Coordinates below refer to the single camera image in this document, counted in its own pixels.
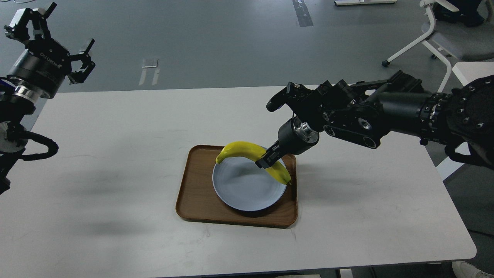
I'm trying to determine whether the white shoe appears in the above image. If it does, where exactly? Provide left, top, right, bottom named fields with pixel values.
left=452, top=261, right=494, bottom=278

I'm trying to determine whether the white side table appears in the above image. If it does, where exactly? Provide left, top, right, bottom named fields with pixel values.
left=452, top=59, right=494, bottom=86

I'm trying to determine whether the yellow banana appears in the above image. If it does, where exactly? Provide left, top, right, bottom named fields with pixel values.
left=215, top=141, right=292, bottom=185

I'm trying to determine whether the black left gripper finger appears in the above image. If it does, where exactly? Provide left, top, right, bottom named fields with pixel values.
left=68, top=38, right=96, bottom=84
left=4, top=2, right=57, bottom=45

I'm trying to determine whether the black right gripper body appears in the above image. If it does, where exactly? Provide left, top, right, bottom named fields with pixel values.
left=268, top=118, right=320, bottom=155

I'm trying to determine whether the brown wooden tray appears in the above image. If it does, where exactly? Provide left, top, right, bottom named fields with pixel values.
left=175, top=144, right=298, bottom=229

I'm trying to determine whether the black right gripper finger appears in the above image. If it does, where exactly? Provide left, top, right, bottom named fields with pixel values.
left=255, top=149, right=284, bottom=169

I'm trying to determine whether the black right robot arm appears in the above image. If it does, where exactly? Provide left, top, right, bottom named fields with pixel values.
left=255, top=71, right=494, bottom=169

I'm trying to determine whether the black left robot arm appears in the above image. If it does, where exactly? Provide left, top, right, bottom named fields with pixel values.
left=0, top=2, right=95, bottom=192

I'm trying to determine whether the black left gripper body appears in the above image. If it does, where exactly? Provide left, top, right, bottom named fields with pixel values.
left=7, top=39, right=72, bottom=99

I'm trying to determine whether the light blue round plate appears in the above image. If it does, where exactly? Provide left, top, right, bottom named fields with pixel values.
left=212, top=157, right=287, bottom=212

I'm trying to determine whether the white office chair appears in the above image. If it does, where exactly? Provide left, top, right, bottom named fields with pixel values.
left=382, top=0, right=494, bottom=86

